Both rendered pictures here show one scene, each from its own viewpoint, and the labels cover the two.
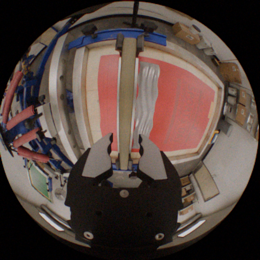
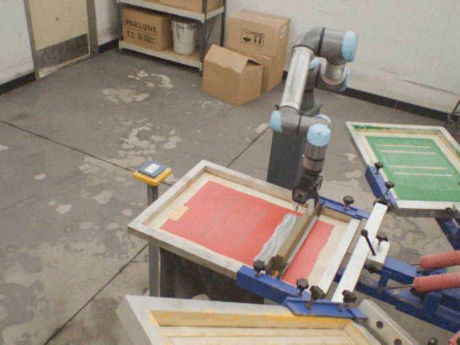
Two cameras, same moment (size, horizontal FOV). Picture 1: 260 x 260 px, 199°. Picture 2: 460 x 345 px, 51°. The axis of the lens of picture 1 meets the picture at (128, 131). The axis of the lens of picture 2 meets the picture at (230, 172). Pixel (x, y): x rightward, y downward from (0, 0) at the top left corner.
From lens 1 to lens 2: 175 cm
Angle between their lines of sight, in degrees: 30
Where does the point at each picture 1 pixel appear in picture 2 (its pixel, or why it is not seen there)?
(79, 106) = (335, 257)
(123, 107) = (298, 228)
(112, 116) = (310, 245)
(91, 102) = (324, 261)
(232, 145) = not seen: outside the picture
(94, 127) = (332, 245)
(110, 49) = not seen: hidden behind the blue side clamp
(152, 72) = (262, 257)
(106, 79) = (302, 268)
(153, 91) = (267, 246)
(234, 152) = not seen: outside the picture
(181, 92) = (236, 239)
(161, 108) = (263, 235)
